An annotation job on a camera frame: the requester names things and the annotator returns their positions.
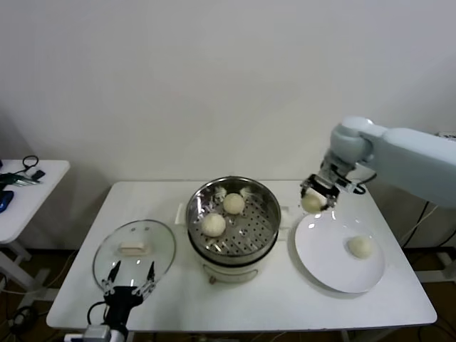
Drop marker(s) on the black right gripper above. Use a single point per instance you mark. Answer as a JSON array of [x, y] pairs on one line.
[[326, 183]]

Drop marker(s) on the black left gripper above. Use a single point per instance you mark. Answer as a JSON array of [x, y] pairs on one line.
[[123, 295]]

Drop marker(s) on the white steamed baozi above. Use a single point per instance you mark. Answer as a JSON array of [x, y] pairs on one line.
[[361, 246], [311, 203], [213, 224], [233, 203]]

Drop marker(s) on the round glass pot lid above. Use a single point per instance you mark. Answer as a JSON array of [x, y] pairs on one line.
[[160, 246]]

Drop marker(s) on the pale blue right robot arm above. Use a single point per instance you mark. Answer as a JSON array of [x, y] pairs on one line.
[[409, 160]]

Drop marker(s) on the stainless steel steamer basket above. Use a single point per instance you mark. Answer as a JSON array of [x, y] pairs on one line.
[[265, 199]]

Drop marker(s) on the white round plate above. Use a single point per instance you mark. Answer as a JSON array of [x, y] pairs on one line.
[[318, 276]]

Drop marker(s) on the white electric cooker base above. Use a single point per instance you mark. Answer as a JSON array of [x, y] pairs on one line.
[[231, 274]]

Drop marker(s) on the white side table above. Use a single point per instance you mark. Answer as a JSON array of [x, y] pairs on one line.
[[42, 199]]

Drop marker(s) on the small black device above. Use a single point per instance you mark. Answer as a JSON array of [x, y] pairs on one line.
[[39, 174]]

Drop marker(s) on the blue plastic object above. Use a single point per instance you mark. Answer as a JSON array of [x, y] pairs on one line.
[[5, 201]]

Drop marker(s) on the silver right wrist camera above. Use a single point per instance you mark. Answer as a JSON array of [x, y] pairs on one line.
[[345, 184]]

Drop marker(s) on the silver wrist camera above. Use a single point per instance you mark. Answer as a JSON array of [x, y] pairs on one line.
[[345, 184], [96, 334]]

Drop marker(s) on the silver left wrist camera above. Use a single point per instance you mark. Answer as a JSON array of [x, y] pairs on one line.
[[96, 334]]

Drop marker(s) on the white metal floor frame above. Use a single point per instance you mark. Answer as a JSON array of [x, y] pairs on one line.
[[447, 257]]

